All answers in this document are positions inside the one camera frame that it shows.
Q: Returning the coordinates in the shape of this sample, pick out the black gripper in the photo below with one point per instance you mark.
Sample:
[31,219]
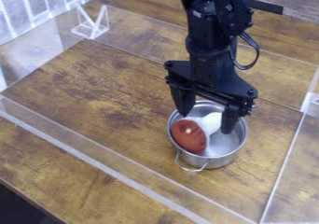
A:
[209,76]

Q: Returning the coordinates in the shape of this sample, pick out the red plush mushroom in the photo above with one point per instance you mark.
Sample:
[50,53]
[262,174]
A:
[191,132]

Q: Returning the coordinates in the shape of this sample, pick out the silver metal pot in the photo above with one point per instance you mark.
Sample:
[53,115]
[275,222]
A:
[223,146]

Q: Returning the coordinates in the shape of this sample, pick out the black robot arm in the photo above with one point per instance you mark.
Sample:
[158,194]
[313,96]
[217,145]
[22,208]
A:
[215,22]

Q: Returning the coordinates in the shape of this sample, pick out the black bar in background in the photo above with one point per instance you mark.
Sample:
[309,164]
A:
[265,6]

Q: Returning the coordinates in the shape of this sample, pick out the clear acrylic triangle bracket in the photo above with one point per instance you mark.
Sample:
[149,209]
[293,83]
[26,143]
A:
[91,28]

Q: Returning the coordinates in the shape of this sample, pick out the clear acrylic enclosure wall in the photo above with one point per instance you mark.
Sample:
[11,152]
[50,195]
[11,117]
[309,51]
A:
[155,185]

